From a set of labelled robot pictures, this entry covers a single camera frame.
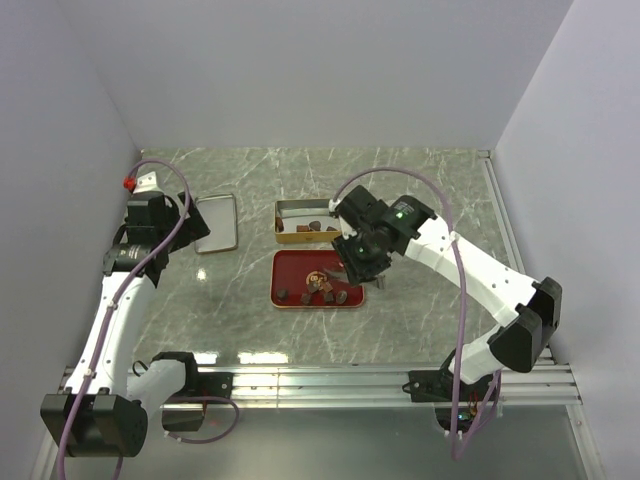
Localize red emergency knob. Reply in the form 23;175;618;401
123;176;137;193

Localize aluminium mounting rail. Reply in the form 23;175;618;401
59;363;584;410

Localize red gold-rimmed tray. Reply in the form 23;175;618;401
270;249;365;309

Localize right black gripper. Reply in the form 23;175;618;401
332;226;392;288

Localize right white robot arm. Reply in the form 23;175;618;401
329;186;563;399

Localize long metal tweezers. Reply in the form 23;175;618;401
323;268;386;290

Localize silver tin lid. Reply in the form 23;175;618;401
194;193;238;255

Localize purple cable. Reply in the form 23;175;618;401
54;158;241;480
333;167;502;461

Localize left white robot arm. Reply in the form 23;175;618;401
40;172;210;458

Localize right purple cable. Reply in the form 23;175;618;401
333;167;502;461

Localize side aluminium rail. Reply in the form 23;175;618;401
482;154;562;373

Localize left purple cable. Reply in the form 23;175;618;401
54;158;241;480

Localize gold tin box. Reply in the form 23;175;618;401
274;198;341;244

